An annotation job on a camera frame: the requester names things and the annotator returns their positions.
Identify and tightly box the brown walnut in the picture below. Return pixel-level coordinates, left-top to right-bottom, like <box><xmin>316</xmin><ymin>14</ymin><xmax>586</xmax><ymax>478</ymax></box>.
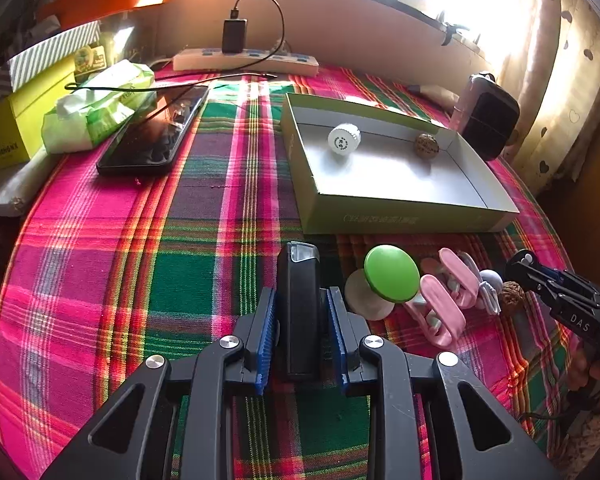
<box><xmin>412</xmin><ymin>132</ymin><xmax>438</xmax><ymax>160</ymax></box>
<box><xmin>497</xmin><ymin>281</ymin><xmax>525</xmax><ymax>317</ymax></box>

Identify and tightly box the small green yellow packet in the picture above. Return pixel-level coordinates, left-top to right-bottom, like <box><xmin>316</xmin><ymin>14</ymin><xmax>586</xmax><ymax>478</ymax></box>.
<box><xmin>75</xmin><ymin>45</ymin><xmax>106</xmax><ymax>73</ymax></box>

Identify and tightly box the black window latch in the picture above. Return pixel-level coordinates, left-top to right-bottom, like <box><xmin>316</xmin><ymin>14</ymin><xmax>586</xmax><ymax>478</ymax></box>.
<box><xmin>440</xmin><ymin>22</ymin><xmax>470</xmax><ymax>47</ymax></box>

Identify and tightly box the heart print curtain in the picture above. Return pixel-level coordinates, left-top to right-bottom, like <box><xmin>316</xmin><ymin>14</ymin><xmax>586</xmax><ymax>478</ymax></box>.
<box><xmin>500</xmin><ymin>0</ymin><xmax>600</xmax><ymax>196</ymax></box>

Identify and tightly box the black smartphone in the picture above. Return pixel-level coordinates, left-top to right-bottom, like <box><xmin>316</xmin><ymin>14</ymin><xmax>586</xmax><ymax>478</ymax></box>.
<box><xmin>96</xmin><ymin>85</ymin><xmax>211</xmax><ymax>177</ymax></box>

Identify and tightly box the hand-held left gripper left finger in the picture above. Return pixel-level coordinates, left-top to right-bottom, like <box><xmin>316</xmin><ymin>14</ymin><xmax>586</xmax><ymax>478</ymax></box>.
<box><xmin>40</xmin><ymin>287</ymin><xmax>281</xmax><ymax>480</ymax></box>

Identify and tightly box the plaid tablecloth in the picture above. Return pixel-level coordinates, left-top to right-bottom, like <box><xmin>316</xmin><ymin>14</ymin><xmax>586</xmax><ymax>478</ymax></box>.
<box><xmin>0</xmin><ymin>65</ymin><xmax>600</xmax><ymax>480</ymax></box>

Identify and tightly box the black charger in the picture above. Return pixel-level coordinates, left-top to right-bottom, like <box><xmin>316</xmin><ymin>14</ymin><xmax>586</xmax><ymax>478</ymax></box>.
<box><xmin>222</xmin><ymin>18</ymin><xmax>248</xmax><ymax>54</ymax></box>

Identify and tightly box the white power strip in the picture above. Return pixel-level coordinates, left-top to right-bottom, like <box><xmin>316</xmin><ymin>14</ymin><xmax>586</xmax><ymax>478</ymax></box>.
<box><xmin>172</xmin><ymin>47</ymin><xmax>320</xmax><ymax>78</ymax></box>

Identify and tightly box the pink plastic clip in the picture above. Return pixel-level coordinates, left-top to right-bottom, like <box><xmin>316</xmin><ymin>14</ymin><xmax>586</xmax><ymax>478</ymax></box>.
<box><xmin>437</xmin><ymin>247</ymin><xmax>486</xmax><ymax>308</ymax></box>
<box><xmin>404</xmin><ymin>274</ymin><xmax>467</xmax><ymax>347</ymax></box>

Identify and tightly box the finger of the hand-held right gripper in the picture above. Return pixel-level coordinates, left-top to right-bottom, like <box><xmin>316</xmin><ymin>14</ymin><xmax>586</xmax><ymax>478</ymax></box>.
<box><xmin>505</xmin><ymin>249</ymin><xmax>598</xmax><ymax>297</ymax></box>
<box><xmin>540</xmin><ymin>284</ymin><xmax>600</xmax><ymax>312</ymax></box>

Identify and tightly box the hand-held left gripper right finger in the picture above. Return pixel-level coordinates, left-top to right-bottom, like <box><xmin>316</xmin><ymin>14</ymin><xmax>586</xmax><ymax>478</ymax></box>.
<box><xmin>325</xmin><ymin>287</ymin><xmax>563</xmax><ymax>480</ymax></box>

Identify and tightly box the yellow-green cardboard box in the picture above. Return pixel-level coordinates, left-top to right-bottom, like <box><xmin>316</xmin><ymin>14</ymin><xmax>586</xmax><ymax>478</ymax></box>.
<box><xmin>0</xmin><ymin>55</ymin><xmax>81</xmax><ymax>178</ymax></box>

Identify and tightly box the white round bottle cap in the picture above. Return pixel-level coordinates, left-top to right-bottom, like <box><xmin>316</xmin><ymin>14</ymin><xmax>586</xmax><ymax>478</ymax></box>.
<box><xmin>327</xmin><ymin>123</ymin><xmax>362</xmax><ymax>156</ymax></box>

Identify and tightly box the white striped box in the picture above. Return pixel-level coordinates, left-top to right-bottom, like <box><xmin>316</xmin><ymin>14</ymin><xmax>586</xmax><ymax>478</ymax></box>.
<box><xmin>7</xmin><ymin>20</ymin><xmax>103</xmax><ymax>93</ymax></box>

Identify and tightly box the white flat box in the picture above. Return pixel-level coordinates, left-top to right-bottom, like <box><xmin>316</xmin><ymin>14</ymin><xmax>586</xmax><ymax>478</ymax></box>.
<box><xmin>0</xmin><ymin>147</ymin><xmax>61</xmax><ymax>218</ymax></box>

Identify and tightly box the black lighter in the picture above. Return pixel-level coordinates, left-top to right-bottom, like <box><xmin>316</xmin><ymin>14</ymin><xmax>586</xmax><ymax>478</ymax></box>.
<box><xmin>277</xmin><ymin>241</ymin><xmax>326</xmax><ymax>381</ymax></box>

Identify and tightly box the green wet wipes pack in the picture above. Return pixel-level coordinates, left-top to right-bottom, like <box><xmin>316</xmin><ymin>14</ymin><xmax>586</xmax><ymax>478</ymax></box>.
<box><xmin>41</xmin><ymin>59</ymin><xmax>157</xmax><ymax>155</ymax></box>

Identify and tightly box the white charging cable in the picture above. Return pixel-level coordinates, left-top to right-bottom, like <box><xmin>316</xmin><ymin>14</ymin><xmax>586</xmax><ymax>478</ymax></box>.
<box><xmin>450</xmin><ymin>252</ymin><xmax>503</xmax><ymax>316</ymax></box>

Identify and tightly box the green cardboard box tray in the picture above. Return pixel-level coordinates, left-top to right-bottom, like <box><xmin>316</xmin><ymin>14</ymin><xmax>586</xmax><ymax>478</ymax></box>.
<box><xmin>279</xmin><ymin>92</ymin><xmax>521</xmax><ymax>236</ymax></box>

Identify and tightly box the black charging cable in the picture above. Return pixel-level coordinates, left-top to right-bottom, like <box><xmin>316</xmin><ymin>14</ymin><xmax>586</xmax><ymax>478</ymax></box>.
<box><xmin>65</xmin><ymin>0</ymin><xmax>287</xmax><ymax>126</ymax></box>

